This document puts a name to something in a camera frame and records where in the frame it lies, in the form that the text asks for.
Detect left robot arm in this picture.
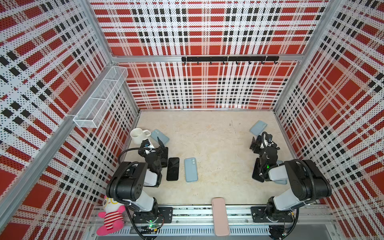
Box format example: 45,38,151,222
106,139,168,223

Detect black hook rail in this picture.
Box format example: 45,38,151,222
181,56,280,63

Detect white ceramic mug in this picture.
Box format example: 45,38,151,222
130,128,152,145

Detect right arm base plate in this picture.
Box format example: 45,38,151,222
251,206,294,223

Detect white wire basket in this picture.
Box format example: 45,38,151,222
74,66,128,129

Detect pink phone case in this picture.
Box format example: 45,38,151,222
212,198,230,237

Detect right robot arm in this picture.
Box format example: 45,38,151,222
250,132,332,223

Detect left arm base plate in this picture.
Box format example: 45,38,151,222
133,207,173,224

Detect light blue cased phone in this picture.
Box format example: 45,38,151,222
184,158,198,183

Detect pink plush toy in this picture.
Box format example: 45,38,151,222
97,196,126,236

